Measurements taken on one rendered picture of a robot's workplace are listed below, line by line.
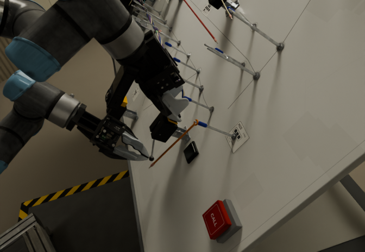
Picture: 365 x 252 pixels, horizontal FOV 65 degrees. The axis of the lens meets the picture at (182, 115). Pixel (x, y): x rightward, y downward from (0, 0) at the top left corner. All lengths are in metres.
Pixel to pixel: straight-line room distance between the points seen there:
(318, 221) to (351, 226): 0.08
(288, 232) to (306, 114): 0.44
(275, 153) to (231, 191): 0.12
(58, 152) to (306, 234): 2.01
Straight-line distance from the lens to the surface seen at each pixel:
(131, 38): 0.52
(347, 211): 0.94
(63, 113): 0.69
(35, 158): 2.57
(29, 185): 2.40
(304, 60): 0.56
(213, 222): 0.55
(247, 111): 0.59
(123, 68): 0.58
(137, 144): 0.74
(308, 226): 0.89
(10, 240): 1.89
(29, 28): 0.50
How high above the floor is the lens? 1.58
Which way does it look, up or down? 42 degrees down
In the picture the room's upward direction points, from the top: 12 degrees counter-clockwise
